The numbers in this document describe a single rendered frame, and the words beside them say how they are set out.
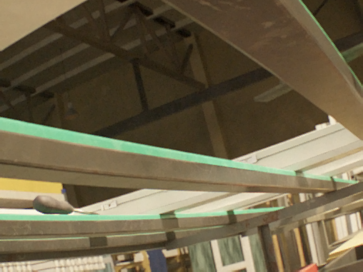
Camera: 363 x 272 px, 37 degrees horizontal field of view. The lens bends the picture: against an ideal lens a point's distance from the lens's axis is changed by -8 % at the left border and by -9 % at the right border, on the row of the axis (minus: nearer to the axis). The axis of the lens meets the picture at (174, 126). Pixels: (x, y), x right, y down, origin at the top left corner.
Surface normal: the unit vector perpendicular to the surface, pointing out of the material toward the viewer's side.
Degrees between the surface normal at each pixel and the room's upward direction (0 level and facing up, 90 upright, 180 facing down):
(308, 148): 90
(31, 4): 180
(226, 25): 180
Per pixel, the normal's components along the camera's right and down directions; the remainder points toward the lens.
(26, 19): 0.23, 0.94
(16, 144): 0.86, -0.32
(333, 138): -0.47, -0.11
